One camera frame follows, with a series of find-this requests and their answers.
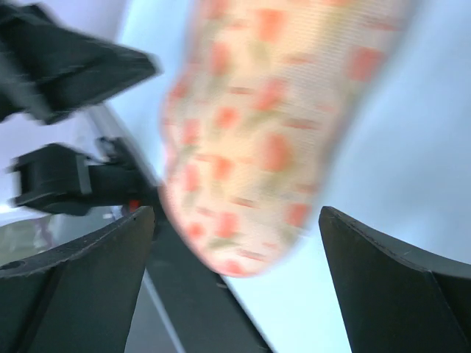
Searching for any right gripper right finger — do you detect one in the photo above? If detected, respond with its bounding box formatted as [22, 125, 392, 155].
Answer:
[319, 207, 470, 353]

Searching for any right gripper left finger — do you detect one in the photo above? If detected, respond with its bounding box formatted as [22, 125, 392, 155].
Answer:
[1, 207, 155, 353]

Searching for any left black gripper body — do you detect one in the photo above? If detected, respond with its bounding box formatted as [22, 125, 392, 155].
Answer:
[1, 3, 161, 125]

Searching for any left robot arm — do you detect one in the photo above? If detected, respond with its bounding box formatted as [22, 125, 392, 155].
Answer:
[1, 1, 160, 216]

